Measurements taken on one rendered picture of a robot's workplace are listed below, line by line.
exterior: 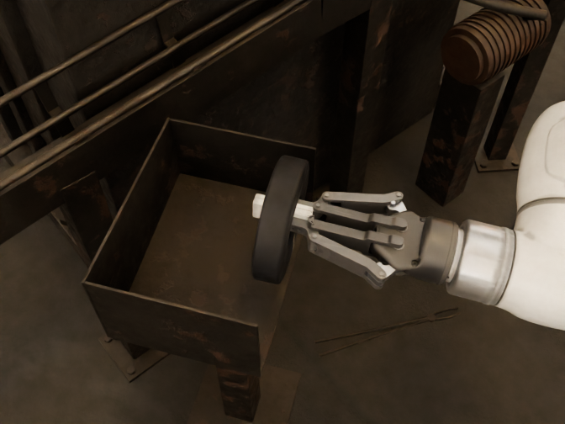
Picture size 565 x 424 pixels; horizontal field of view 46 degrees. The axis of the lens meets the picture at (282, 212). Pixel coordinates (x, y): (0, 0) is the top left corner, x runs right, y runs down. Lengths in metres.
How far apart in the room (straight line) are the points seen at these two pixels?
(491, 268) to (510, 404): 0.79
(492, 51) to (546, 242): 0.67
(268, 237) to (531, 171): 0.33
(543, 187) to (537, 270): 0.11
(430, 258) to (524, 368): 0.84
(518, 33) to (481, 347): 0.67
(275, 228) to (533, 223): 0.29
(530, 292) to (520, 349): 0.82
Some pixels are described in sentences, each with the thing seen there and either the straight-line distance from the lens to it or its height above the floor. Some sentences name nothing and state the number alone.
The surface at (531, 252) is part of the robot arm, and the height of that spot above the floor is 0.75.
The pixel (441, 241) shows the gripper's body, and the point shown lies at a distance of 0.75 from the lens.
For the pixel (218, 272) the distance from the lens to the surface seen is 0.89.
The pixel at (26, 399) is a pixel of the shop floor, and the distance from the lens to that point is 1.54.
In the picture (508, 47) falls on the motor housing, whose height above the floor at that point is 0.50.
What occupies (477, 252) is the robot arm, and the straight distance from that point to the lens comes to 0.75.
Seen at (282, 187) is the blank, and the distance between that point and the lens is 0.73.
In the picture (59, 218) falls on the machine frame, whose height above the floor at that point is 0.09.
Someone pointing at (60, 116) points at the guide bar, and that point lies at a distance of 1.02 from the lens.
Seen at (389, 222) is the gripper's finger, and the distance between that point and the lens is 0.77.
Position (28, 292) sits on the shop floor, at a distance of 1.66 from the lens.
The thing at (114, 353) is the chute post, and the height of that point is 0.01.
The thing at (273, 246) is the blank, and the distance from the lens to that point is 0.73.
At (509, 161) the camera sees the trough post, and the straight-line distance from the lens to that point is 1.88.
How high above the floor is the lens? 1.35
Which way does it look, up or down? 54 degrees down
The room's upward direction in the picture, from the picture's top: straight up
